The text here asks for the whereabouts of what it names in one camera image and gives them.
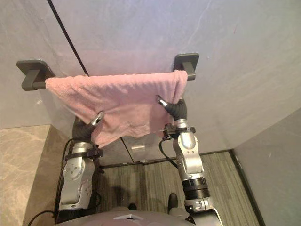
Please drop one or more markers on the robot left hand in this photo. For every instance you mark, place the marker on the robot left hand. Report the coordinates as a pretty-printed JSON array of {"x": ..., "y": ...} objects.
[{"x": 81, "y": 131}]

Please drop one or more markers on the black floor threshold strip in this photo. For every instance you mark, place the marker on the black floor threshold strip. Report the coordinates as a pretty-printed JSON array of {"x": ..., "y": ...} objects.
[
  {"x": 178, "y": 157},
  {"x": 245, "y": 188}
]

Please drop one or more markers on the dark robot left foot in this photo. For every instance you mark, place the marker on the dark robot left foot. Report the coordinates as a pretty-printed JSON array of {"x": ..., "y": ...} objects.
[{"x": 132, "y": 206}]

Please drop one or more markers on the dark robot foot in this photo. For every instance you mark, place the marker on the dark robot foot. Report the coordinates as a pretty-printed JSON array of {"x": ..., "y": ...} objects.
[
  {"x": 173, "y": 202},
  {"x": 132, "y": 206}
]

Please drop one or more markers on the pink terry towel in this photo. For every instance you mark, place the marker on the pink terry towel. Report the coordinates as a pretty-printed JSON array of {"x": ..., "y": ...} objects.
[{"x": 122, "y": 99}]

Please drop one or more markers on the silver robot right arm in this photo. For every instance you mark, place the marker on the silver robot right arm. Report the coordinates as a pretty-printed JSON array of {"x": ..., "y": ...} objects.
[{"x": 189, "y": 160}]

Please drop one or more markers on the dark robot right foot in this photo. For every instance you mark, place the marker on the dark robot right foot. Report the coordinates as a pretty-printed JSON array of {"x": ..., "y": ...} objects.
[{"x": 173, "y": 202}]

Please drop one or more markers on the grey robot torso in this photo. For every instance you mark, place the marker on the grey robot torso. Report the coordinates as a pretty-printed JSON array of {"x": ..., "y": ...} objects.
[{"x": 105, "y": 217}]

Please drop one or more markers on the silver metal glass clip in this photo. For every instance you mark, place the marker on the silver metal glass clip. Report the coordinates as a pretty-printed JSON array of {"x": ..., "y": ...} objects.
[{"x": 138, "y": 147}]

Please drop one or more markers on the black wall seam strip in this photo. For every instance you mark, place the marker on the black wall seam strip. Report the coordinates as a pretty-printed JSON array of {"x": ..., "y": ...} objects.
[{"x": 68, "y": 40}]

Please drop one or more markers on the dark grey towel bar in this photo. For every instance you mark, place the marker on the dark grey towel bar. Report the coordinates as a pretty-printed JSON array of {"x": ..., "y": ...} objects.
[{"x": 30, "y": 67}]

